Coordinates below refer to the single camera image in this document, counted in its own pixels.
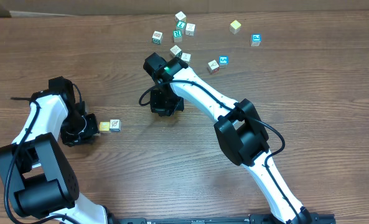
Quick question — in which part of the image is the yellow top block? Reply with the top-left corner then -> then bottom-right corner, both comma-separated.
99,121 -> 111,133

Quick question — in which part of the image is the yellow block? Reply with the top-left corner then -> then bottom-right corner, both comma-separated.
99,121 -> 111,133
230,20 -> 241,34

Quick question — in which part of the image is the blue edged picture block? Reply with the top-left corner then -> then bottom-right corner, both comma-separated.
110,119 -> 121,132

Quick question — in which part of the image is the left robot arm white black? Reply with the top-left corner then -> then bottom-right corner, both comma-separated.
0,77 -> 117,223

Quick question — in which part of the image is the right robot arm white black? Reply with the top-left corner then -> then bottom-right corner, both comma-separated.
143,53 -> 312,223

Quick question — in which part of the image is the plain white picture block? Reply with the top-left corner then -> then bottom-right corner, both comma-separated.
181,53 -> 191,64

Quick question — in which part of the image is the green edged picture block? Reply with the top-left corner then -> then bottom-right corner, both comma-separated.
169,45 -> 182,58

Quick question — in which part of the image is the red edged picture block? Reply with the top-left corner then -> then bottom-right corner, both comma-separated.
207,60 -> 220,74

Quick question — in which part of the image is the green letter B block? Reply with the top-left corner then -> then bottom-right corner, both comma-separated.
152,30 -> 163,44

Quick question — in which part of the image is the green letter R block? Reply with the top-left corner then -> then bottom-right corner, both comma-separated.
173,30 -> 182,43

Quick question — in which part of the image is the blue number 5 block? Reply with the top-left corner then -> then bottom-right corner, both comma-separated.
218,55 -> 229,68

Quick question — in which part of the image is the white picture block upper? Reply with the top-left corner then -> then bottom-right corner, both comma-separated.
185,23 -> 195,36

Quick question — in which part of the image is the green letter L block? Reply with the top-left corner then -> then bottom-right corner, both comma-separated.
175,21 -> 187,32

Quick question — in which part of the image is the white top back block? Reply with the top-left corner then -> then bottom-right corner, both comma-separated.
175,11 -> 187,22

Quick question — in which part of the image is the yellow block far right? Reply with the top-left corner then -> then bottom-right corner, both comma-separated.
230,20 -> 241,34

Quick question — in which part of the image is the blue letter P block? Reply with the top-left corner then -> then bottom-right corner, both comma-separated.
251,34 -> 261,47

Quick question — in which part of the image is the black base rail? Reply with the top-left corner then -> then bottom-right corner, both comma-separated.
115,213 -> 337,224

